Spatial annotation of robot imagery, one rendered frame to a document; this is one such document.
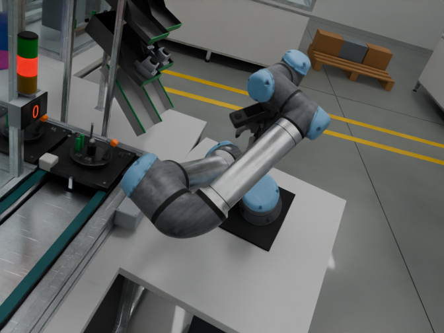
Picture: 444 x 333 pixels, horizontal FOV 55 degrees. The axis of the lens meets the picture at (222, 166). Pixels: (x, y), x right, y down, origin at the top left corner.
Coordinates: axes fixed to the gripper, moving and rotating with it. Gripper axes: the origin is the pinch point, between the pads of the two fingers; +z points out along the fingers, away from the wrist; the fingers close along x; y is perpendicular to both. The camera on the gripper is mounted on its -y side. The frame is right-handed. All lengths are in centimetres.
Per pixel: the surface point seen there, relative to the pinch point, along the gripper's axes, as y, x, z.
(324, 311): 98, -26, 116
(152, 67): -16.9, 43.1, 5.7
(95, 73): -14, 122, 75
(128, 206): -31.7, -3.8, 23.6
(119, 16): -31, 49, -9
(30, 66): -59, 20, -9
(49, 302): -58, -33, 18
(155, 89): -6, 58, 29
